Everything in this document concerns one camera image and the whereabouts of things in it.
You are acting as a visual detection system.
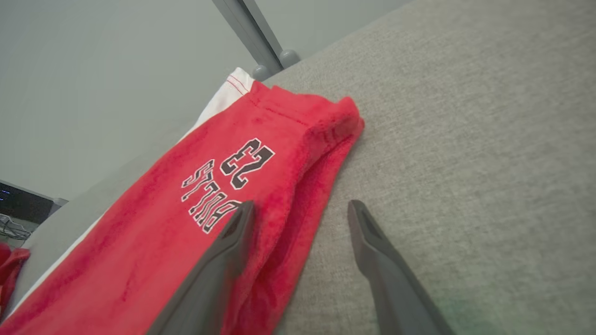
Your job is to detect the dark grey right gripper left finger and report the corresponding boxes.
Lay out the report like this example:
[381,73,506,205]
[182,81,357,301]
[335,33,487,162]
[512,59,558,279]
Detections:
[145,201,256,335]

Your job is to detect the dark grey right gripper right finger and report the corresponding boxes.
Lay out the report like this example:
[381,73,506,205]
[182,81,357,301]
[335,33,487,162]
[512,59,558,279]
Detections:
[347,200,455,335]

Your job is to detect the red shorts with bulls print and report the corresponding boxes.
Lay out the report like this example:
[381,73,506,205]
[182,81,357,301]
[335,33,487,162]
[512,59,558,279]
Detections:
[0,67,366,335]

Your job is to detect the red jersey with white sleeves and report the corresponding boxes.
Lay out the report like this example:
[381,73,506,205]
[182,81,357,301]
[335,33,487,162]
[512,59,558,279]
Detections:
[0,242,31,320]

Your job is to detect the beige fabric sofa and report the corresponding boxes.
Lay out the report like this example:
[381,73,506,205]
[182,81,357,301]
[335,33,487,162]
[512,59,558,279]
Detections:
[9,0,596,335]

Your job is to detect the grey cable bundle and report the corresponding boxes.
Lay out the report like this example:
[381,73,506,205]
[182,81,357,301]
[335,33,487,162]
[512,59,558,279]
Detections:
[0,213,31,241]

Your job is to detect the grey metal partition post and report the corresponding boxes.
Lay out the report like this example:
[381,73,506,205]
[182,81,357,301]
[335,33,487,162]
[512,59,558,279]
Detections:
[212,0,301,82]

